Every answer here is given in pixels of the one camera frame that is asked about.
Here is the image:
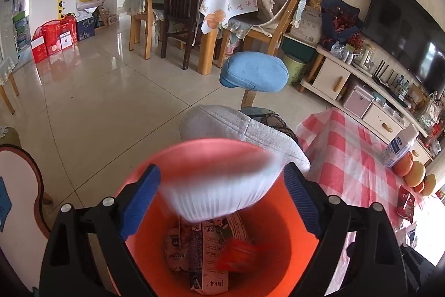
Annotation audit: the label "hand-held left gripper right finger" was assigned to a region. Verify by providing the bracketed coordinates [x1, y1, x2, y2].
[283, 162, 408, 297]

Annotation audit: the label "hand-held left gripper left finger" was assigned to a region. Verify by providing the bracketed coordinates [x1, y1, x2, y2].
[39, 163, 162, 297]

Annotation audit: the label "pink plastic bucket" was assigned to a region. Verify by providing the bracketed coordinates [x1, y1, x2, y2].
[115, 139, 343, 297]

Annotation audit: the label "red snack packet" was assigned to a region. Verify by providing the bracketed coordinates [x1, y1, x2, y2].
[216, 241, 261, 271]
[396, 184, 416, 223]

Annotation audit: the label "crushed carton trash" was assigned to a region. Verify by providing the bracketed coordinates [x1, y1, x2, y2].
[188, 212, 254, 296]

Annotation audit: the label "red white checkered tablecloth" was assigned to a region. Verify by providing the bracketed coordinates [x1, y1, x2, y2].
[295, 107, 445, 297]

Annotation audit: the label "red apple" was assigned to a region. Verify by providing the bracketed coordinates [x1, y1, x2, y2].
[393, 151, 414, 177]

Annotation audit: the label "grey cushioned stool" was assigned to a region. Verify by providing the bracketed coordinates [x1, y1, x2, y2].
[180, 105, 311, 176]

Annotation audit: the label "white blue snack packet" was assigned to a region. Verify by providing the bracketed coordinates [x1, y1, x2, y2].
[394, 222, 418, 249]

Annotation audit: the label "white plastic bottle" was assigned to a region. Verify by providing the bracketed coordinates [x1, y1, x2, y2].
[380, 125, 419, 168]

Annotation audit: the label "silver metal case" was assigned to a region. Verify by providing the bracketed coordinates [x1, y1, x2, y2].
[344, 84, 374, 118]

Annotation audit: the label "white brown-edged child chair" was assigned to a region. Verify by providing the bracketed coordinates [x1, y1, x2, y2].
[0, 144, 53, 242]

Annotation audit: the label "white television cabinet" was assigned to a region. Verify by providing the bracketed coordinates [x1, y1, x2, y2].
[301, 45, 439, 165]

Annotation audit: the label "small yellow pear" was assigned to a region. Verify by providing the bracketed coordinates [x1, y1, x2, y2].
[422, 175, 437, 197]

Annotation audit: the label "green waste bin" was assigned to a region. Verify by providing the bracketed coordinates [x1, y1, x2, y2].
[281, 51, 308, 84]

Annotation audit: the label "blue cushioned stool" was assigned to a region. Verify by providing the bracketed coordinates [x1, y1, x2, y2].
[220, 51, 289, 110]

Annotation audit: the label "black router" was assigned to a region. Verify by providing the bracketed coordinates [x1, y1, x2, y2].
[372, 60, 400, 89]

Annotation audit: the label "clear plastic bag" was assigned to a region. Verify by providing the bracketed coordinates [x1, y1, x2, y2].
[417, 93, 442, 132]

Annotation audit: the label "white electric kettle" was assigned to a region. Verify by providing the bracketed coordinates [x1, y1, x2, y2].
[351, 43, 374, 70]

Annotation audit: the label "white paper bag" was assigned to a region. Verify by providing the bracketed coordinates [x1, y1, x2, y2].
[294, 6, 324, 43]

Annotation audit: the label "blue gift bag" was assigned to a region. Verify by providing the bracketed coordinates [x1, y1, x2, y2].
[76, 16, 95, 38]

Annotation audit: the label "stool with lace cover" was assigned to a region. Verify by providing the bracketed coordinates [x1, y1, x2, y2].
[0, 57, 19, 115]

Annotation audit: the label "red gift bag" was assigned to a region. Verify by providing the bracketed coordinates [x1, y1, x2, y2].
[31, 17, 78, 64]

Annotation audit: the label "dark blue flower bouquet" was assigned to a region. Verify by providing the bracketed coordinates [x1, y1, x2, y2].
[320, 0, 364, 49]

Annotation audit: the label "wooden chair with cream cover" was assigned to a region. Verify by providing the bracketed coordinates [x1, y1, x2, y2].
[217, 0, 310, 68]

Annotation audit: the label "black television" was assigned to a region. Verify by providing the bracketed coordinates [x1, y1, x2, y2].
[362, 0, 445, 94]

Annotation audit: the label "green storage bins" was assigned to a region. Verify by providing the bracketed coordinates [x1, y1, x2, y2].
[12, 12, 30, 50]

